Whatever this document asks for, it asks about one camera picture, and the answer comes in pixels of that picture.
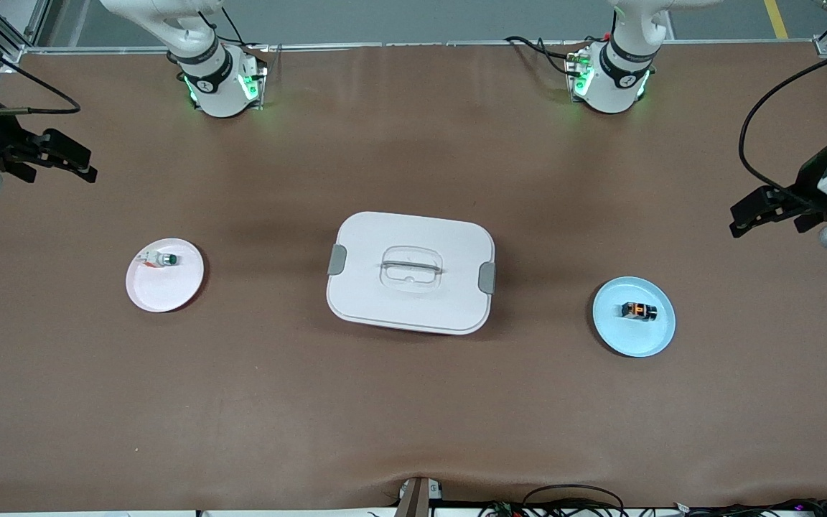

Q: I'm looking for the white lidded storage box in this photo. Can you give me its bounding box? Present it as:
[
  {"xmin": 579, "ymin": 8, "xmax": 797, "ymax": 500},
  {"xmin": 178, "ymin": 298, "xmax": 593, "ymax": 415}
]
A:
[{"xmin": 326, "ymin": 211, "xmax": 496, "ymax": 336}]

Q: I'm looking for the pink round plate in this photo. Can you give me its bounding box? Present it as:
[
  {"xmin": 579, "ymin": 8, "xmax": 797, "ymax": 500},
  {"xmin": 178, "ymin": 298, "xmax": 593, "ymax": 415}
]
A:
[{"xmin": 125, "ymin": 238, "xmax": 205, "ymax": 313}]

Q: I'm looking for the metal table-edge bracket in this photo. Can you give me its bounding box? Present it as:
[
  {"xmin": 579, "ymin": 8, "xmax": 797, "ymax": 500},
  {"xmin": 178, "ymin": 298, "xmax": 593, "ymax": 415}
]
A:
[{"xmin": 393, "ymin": 477, "xmax": 444, "ymax": 517}]

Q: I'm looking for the tangled black cable bundle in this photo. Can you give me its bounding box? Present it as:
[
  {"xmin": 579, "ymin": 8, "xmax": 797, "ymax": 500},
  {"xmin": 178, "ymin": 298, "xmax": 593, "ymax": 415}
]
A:
[{"xmin": 478, "ymin": 485, "xmax": 827, "ymax": 517}]

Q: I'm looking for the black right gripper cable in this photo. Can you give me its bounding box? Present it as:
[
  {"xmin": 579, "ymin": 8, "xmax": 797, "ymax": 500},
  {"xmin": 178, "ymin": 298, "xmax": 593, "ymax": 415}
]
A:
[{"xmin": 0, "ymin": 22, "xmax": 82, "ymax": 116}]

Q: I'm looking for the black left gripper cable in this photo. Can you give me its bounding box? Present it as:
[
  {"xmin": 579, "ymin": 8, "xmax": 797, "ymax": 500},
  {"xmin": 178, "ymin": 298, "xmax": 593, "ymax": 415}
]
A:
[{"xmin": 739, "ymin": 47, "xmax": 827, "ymax": 209}]

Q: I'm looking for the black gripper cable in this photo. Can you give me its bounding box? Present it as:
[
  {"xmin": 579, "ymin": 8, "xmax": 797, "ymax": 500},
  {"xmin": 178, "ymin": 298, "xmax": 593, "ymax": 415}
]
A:
[
  {"xmin": 739, "ymin": 47, "xmax": 827, "ymax": 209},
  {"xmin": 0, "ymin": 22, "xmax": 82, "ymax": 116}
]

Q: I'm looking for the light blue round plate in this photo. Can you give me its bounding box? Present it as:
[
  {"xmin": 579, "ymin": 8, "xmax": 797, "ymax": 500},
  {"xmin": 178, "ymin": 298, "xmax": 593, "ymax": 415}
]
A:
[{"xmin": 592, "ymin": 276, "xmax": 676, "ymax": 358}]

